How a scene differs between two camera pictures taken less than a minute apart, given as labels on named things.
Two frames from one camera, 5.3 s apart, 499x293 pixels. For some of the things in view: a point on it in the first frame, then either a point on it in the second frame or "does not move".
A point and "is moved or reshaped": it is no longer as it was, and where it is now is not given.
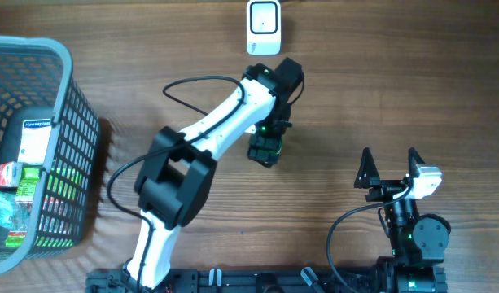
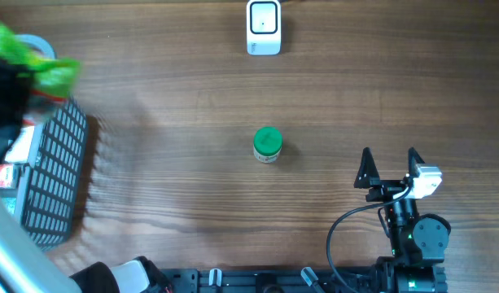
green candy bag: x=24 y=206 -> x=56 y=76
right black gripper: x=387 y=187 does not move
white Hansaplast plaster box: x=33 y=141 is moved or reshaped
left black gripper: x=261 y=142 -> x=12 y=76
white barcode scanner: x=264 y=27 does not move
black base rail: x=337 y=280 does not move
